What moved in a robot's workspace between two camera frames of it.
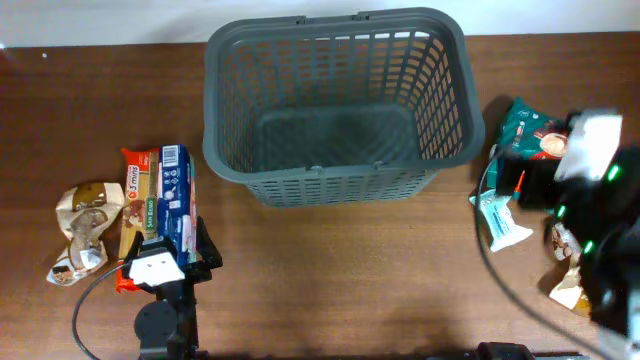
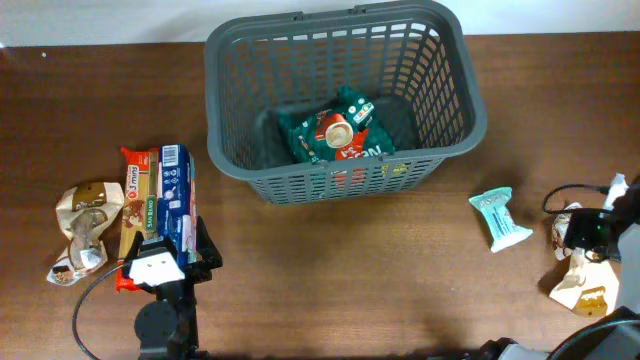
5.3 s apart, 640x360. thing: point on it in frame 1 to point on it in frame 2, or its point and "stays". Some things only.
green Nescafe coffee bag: x=528 y=133 to x=346 y=126
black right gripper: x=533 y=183 to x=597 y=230
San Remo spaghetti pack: x=141 y=204 stays
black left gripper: x=201 y=270 stays
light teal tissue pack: x=499 y=223 stays
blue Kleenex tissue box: x=177 y=200 stays
